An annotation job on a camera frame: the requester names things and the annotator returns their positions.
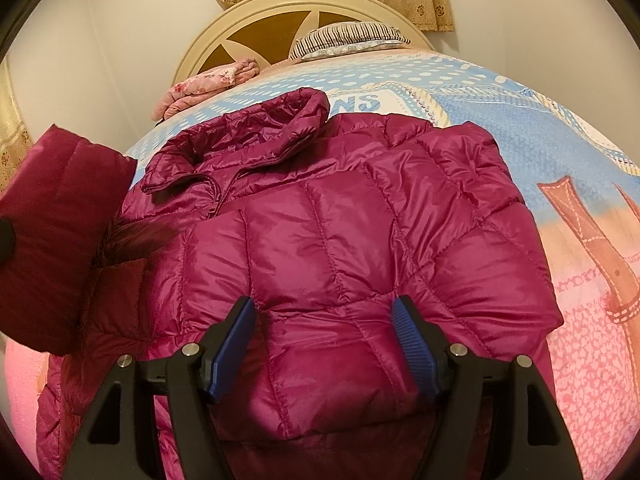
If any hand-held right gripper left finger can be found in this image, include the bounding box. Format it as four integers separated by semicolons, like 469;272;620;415
60;296;258;480

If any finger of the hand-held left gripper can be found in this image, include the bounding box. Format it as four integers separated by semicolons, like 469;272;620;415
0;217;16;265

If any magenta puffer jacket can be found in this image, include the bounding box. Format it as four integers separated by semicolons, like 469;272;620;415
0;87;566;480

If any pink and blue printed bedspread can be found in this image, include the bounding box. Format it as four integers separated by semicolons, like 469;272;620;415
5;45;640;461

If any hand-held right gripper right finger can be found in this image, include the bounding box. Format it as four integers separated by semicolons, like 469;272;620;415
391;295;583;480

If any folded pink floral quilt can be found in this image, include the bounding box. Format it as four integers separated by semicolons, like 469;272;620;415
151;58;261;122

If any striped pillow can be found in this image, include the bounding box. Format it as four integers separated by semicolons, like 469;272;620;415
289;21;412;61

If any cream wooden headboard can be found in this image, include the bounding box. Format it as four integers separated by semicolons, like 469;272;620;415
170;0;426;91

